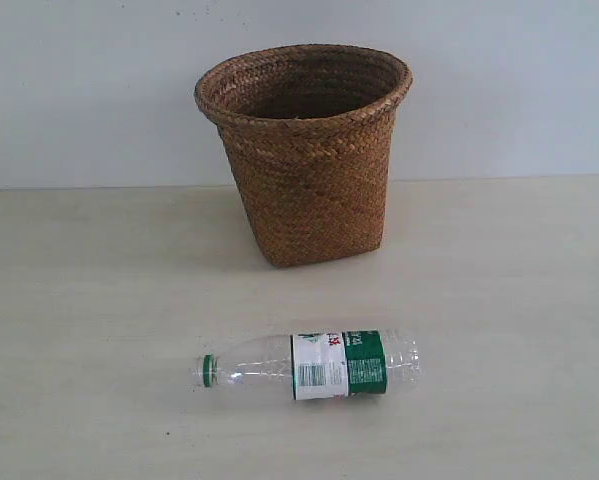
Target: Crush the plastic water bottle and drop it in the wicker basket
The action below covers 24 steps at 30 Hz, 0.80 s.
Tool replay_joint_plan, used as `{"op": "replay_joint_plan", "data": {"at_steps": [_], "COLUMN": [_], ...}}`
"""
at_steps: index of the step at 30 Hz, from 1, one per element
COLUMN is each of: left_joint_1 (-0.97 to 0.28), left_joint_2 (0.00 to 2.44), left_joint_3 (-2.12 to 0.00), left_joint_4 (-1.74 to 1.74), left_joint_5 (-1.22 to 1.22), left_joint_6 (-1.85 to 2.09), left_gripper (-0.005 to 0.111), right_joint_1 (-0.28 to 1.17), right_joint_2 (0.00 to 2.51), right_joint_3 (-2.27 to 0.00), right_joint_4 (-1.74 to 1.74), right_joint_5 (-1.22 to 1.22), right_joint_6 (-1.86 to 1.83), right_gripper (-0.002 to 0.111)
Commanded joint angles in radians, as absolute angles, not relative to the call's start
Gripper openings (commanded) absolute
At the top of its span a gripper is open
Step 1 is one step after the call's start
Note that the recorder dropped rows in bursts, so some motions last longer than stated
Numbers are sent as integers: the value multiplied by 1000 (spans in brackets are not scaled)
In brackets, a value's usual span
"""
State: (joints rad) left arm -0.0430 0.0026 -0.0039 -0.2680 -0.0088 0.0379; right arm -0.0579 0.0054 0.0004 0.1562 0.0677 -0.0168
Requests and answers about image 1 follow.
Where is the clear plastic bottle green label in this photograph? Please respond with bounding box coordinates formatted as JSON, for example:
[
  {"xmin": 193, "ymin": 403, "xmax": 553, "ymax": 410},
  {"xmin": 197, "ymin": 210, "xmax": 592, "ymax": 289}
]
[{"xmin": 193, "ymin": 329, "xmax": 421, "ymax": 401}]

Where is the brown woven wicker basket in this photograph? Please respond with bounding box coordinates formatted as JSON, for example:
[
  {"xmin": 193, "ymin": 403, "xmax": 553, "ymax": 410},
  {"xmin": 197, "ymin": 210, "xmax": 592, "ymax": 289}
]
[{"xmin": 194, "ymin": 44, "xmax": 413, "ymax": 267}]

